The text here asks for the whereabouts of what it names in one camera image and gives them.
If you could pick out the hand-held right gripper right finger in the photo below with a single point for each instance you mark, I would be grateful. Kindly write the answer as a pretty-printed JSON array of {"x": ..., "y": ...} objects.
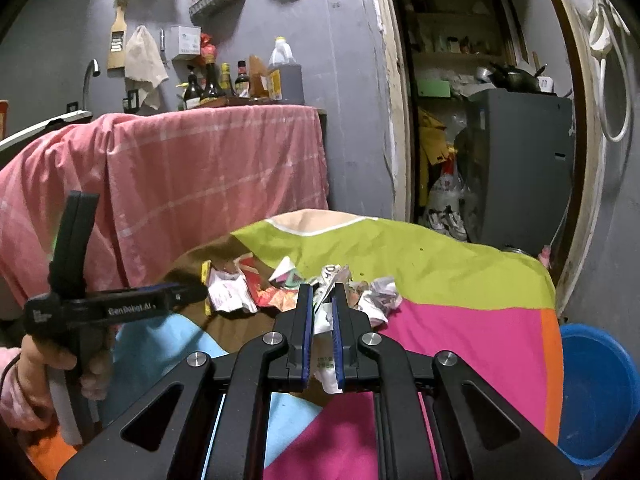
[{"x": 342, "y": 340}]

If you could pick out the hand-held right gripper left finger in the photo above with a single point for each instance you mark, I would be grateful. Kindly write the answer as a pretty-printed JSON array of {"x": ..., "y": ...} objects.
[{"x": 305, "y": 340}]

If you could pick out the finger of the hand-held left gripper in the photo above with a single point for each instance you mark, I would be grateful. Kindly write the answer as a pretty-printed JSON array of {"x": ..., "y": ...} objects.
[{"x": 187, "y": 293}]

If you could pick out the yellow snack wrapper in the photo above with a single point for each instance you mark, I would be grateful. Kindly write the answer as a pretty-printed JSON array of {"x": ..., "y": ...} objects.
[{"x": 205, "y": 274}]

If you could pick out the white green paper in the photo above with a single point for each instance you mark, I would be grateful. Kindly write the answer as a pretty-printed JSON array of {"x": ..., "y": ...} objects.
[{"x": 325, "y": 360}]

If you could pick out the white red wrapper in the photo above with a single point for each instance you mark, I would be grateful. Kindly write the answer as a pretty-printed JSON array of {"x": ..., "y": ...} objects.
[{"x": 227, "y": 294}]

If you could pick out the blue plastic basin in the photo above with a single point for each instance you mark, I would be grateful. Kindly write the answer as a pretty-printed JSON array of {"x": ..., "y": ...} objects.
[{"x": 595, "y": 395}]

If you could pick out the person's left forearm pink sleeve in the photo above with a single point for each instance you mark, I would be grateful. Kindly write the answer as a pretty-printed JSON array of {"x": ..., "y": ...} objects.
[{"x": 20, "y": 395}]

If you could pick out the person's left hand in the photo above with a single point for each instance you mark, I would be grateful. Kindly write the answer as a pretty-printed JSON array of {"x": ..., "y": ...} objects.
[{"x": 42, "y": 360}]

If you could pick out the red orange crumpled wrapper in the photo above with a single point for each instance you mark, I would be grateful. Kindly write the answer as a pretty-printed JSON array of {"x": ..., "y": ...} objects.
[{"x": 272, "y": 297}]

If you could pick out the crumpled white purple paper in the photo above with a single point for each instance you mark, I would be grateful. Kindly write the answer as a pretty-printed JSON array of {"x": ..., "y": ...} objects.
[{"x": 380, "y": 300}]

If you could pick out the crumpled black printed paper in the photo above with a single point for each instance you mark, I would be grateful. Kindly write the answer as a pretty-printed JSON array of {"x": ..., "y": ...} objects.
[{"x": 334, "y": 275}]

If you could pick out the white folded paper scrap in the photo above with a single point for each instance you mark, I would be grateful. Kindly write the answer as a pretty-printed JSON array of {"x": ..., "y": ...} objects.
[{"x": 284, "y": 271}]

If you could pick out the pink checked cloth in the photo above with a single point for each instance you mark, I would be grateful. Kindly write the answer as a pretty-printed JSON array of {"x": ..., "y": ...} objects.
[{"x": 200, "y": 175}]

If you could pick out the multicolour patchwork blanket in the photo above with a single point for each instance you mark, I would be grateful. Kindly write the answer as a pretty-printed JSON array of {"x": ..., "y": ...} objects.
[{"x": 450, "y": 285}]

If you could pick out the pair of white sneakers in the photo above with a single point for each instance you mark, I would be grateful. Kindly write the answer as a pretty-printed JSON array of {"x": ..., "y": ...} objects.
[{"x": 447, "y": 222}]

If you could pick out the white red printed plastic bag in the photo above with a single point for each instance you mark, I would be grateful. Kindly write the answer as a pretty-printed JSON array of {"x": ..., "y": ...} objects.
[{"x": 447, "y": 185}]

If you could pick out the metal pot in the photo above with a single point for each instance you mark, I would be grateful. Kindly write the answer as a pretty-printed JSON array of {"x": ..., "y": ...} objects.
[{"x": 514, "y": 250}]

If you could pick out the white sink rim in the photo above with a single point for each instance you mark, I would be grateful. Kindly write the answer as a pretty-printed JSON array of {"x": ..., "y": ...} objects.
[{"x": 45, "y": 127}]

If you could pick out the yellow bag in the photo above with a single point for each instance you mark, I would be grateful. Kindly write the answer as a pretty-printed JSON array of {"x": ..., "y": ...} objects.
[{"x": 432, "y": 140}]

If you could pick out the orange seasoning packet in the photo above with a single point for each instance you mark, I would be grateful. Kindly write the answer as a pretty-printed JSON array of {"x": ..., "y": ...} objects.
[{"x": 260, "y": 77}]

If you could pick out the chrome tap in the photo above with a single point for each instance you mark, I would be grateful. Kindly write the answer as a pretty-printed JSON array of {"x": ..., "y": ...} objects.
[{"x": 91, "y": 75}]

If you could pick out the beige hanging rag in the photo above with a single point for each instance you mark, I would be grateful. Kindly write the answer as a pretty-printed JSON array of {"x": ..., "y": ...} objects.
[{"x": 145, "y": 65}]

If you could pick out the clear oil jug yellow cap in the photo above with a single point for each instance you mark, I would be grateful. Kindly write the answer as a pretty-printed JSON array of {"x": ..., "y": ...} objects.
[{"x": 285, "y": 75}]

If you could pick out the dark grey door panel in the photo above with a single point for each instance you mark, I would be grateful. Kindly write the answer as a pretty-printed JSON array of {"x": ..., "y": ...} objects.
[{"x": 520, "y": 170}]

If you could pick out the green plastic board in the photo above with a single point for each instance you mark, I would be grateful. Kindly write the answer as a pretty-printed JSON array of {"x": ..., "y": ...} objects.
[{"x": 434, "y": 88}]

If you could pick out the black wok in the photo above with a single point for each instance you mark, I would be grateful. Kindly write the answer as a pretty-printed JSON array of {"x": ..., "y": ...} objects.
[{"x": 515, "y": 77}]

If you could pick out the wooden door frame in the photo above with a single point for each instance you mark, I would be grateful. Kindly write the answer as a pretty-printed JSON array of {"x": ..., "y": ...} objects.
[{"x": 397, "y": 110}]

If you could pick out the white wall box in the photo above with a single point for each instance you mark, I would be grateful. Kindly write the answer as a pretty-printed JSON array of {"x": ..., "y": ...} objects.
[{"x": 186, "y": 40}]

